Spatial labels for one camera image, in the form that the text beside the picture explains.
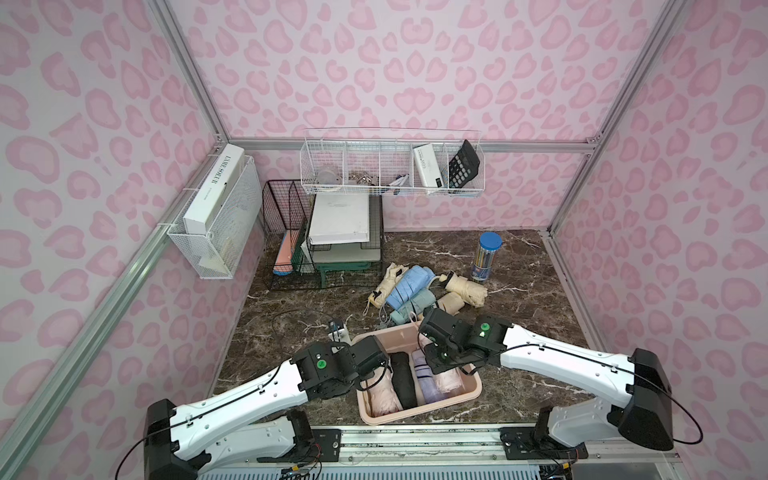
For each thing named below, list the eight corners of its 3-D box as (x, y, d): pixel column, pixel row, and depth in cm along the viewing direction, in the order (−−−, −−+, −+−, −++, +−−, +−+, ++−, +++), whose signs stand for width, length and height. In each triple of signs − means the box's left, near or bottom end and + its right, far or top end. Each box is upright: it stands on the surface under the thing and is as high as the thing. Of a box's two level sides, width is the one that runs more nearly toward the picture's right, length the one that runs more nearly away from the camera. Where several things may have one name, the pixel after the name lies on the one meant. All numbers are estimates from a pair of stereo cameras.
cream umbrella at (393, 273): (368, 304, 100) (367, 294, 95) (392, 271, 109) (392, 260, 104) (383, 311, 98) (382, 302, 94) (406, 277, 107) (406, 267, 102)
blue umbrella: (393, 311, 97) (392, 302, 93) (377, 294, 101) (376, 285, 97) (435, 282, 104) (437, 272, 100) (419, 267, 108) (420, 257, 104)
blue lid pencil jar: (470, 286, 106) (482, 249, 91) (467, 268, 111) (478, 231, 96) (490, 285, 106) (506, 249, 91) (486, 268, 111) (500, 231, 96)
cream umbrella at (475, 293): (442, 291, 105) (444, 282, 101) (455, 277, 108) (457, 268, 104) (476, 313, 99) (480, 305, 95) (488, 298, 103) (492, 290, 99)
